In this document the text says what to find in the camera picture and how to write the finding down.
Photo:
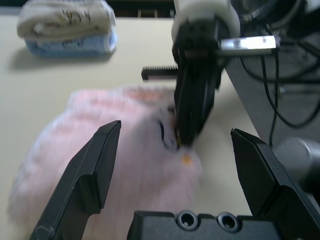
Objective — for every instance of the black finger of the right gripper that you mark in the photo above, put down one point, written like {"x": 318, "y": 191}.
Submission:
{"x": 205, "y": 100}
{"x": 186, "y": 105}

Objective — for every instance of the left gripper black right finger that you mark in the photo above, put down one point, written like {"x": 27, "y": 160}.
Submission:
{"x": 262, "y": 180}

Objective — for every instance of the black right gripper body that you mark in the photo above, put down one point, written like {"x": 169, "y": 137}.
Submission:
{"x": 197, "y": 42}

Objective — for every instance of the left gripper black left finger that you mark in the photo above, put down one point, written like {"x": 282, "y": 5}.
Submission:
{"x": 82, "y": 180}

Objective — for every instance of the pink towel with white trim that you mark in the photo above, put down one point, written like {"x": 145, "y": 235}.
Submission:
{"x": 140, "y": 180}

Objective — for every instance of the light blue folded towel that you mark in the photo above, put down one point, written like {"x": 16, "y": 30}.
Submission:
{"x": 75, "y": 47}

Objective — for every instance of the beige folded towel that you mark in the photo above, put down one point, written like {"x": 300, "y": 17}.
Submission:
{"x": 62, "y": 25}

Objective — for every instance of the grey robot left leg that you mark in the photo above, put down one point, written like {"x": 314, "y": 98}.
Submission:
{"x": 300, "y": 160}

